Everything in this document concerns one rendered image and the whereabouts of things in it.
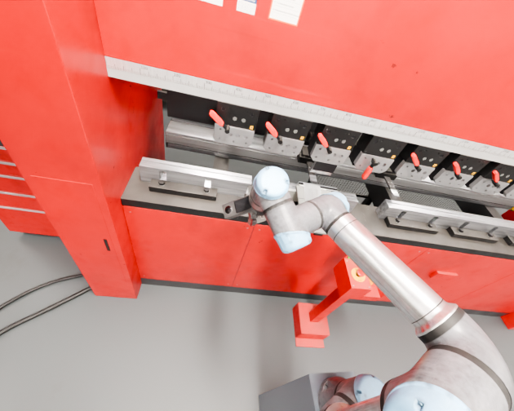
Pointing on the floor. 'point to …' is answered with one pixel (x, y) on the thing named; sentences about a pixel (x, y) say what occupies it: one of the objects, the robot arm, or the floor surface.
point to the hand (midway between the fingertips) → (246, 214)
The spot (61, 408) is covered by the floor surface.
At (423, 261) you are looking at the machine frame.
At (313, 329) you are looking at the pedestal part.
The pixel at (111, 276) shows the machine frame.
